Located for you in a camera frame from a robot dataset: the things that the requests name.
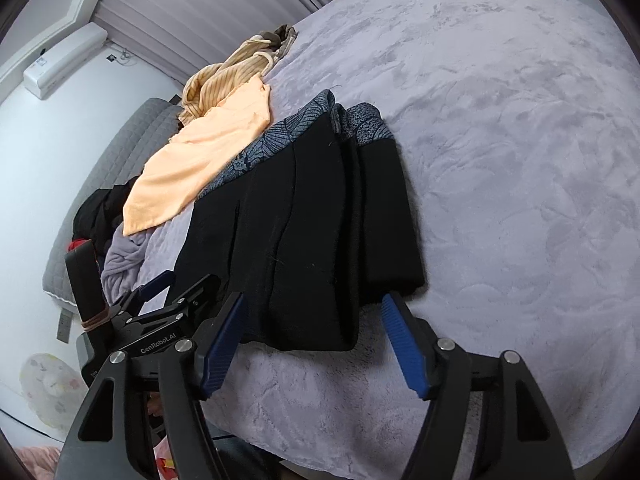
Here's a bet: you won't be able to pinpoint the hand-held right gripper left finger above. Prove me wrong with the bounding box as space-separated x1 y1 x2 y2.
54 290 248 480

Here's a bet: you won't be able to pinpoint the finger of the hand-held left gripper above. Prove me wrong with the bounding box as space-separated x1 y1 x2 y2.
107 269 177 323
127 274 222 328

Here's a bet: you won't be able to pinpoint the lavender fleece bed blanket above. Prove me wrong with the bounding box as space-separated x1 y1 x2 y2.
135 0 640 480

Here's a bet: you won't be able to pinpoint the light orange garment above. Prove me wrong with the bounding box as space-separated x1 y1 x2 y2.
122 72 273 237

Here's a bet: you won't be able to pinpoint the grey quilted headboard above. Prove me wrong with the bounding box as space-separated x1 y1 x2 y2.
42 97 183 306

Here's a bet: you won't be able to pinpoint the grey lilac crumpled cloth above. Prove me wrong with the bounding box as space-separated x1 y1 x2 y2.
100 225 161 306

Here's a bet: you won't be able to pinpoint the pink fluffy cloth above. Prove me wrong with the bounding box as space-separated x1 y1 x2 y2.
17 446 63 480

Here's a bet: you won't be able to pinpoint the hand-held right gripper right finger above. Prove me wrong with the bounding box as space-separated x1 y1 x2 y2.
380 292 576 480

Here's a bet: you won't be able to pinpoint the light pleated curtain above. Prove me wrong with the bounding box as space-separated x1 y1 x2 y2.
85 0 416 83

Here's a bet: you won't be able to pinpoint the black clothing pile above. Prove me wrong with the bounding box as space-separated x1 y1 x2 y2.
70 183 138 256

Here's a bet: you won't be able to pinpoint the tan striped garment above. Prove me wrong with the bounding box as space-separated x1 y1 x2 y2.
177 42 278 128

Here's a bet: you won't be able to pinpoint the black pants with grey waistband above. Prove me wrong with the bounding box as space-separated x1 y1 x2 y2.
175 89 426 353

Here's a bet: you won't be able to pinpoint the brown grey garment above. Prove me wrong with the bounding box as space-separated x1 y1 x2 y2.
250 24 299 63

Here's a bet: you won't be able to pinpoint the white air conditioner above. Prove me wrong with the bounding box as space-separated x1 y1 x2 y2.
22 24 108 100

